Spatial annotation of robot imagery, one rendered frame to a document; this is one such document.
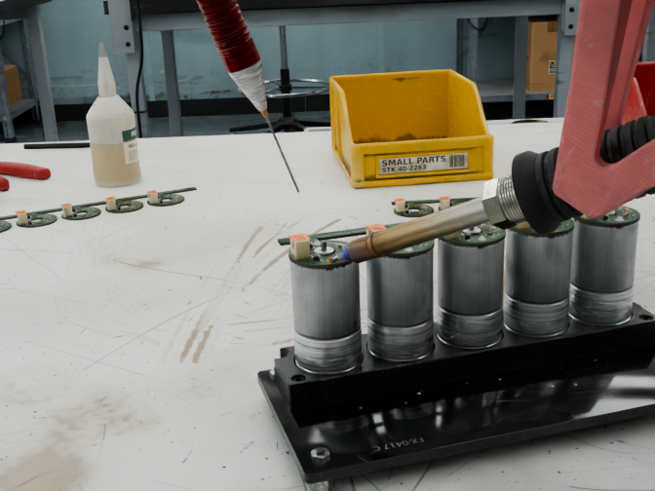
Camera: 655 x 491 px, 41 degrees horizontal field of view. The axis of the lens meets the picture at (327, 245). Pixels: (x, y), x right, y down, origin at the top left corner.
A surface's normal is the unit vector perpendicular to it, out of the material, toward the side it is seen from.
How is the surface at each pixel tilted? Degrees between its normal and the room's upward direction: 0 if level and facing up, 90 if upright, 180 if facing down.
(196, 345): 0
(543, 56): 90
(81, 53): 90
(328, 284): 90
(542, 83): 89
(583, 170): 98
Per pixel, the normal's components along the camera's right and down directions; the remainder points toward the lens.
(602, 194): -0.54, 0.43
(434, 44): 0.00, 0.33
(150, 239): -0.04, -0.94
